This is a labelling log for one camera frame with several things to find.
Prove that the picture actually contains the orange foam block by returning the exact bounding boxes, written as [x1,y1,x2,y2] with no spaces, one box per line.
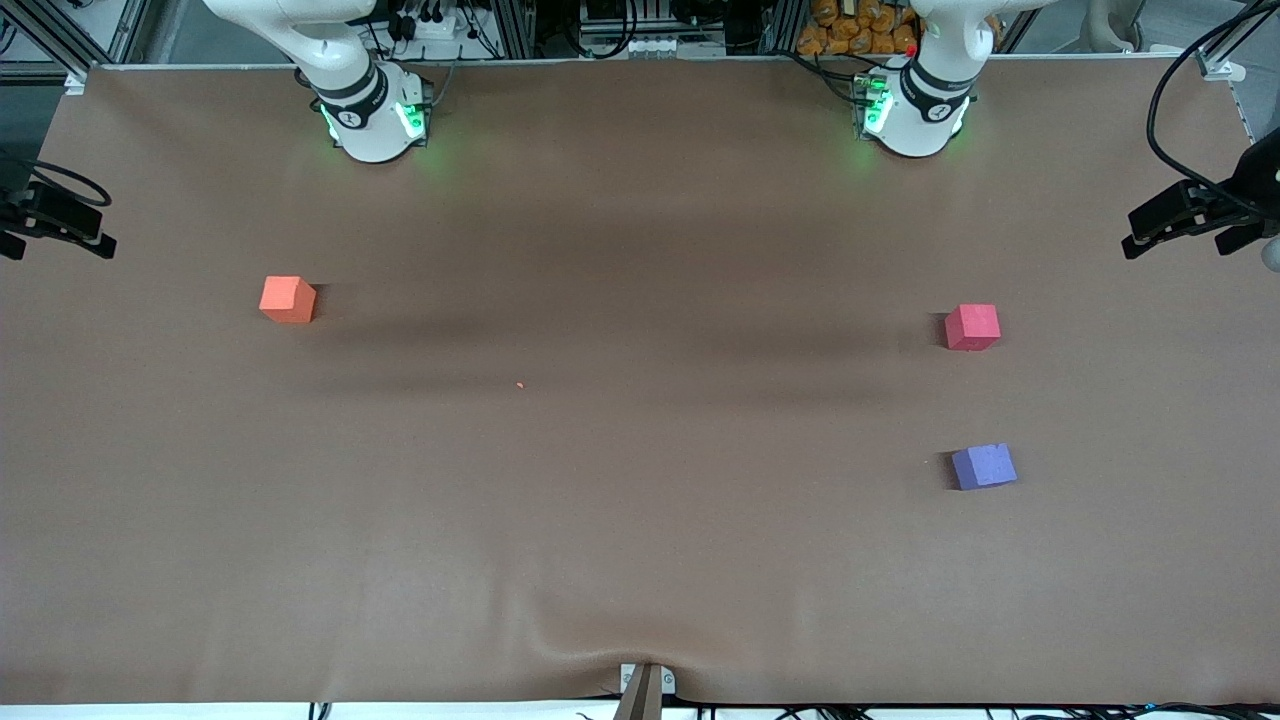
[258,275,318,324]

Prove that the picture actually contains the beige rounded object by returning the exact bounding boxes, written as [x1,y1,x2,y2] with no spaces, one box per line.
[1087,0,1142,52]

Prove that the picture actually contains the red foam block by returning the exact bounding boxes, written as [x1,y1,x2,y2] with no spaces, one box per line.
[944,303,1002,352]

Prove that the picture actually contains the purple-blue foam block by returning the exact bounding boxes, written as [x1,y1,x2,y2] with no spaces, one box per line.
[950,443,1019,492]

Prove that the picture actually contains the bag of orange items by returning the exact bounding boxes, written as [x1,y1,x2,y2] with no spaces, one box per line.
[797,0,919,58]

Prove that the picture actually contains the white power strip with plugs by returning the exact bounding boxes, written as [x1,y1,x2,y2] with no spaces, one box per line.
[394,0,467,42]

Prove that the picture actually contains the long white power strip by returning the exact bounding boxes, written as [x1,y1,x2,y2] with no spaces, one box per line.
[580,36,723,59]

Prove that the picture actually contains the large table cover mat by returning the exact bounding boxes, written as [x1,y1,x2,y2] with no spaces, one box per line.
[0,58,1280,707]

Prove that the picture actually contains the metal table clamp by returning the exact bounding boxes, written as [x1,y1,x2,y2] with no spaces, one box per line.
[613,663,677,720]

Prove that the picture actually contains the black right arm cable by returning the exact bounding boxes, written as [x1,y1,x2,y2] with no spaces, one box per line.
[0,150,113,209]

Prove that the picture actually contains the aluminium frame strut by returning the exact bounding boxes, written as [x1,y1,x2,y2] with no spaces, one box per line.
[0,0,151,77]

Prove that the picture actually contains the aluminium frame post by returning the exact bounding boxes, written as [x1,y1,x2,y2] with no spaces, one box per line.
[494,0,537,59]

